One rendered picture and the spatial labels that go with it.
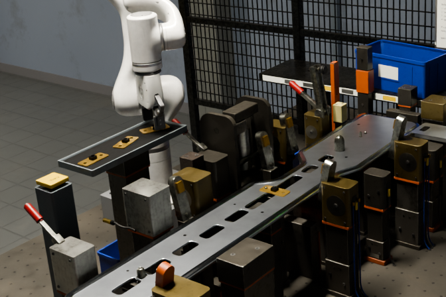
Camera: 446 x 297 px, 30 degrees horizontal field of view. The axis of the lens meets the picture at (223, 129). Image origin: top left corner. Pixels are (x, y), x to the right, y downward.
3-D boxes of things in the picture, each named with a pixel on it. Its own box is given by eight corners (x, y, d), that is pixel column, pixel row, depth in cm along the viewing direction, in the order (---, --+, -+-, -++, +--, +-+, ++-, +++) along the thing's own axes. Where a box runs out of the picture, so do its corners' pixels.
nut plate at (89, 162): (86, 167, 216) (85, 162, 215) (76, 164, 218) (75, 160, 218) (109, 156, 222) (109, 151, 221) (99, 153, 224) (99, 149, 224)
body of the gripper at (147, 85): (129, 65, 234) (133, 103, 238) (141, 73, 226) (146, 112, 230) (153, 60, 237) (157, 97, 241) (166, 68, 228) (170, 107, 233)
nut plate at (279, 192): (291, 191, 229) (291, 187, 229) (283, 197, 226) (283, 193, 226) (266, 185, 234) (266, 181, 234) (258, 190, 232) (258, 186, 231)
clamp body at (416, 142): (427, 254, 251) (429, 148, 238) (392, 244, 258) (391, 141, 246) (437, 245, 255) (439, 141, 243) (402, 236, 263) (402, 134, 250)
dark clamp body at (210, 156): (223, 281, 246) (213, 163, 232) (194, 270, 253) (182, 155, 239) (239, 270, 251) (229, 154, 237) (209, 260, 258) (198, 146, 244)
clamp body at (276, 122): (289, 236, 269) (283, 128, 255) (262, 227, 275) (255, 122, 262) (300, 227, 273) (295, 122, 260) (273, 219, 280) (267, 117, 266)
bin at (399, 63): (424, 99, 282) (424, 62, 277) (354, 83, 304) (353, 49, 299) (451, 86, 292) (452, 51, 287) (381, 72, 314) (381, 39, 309)
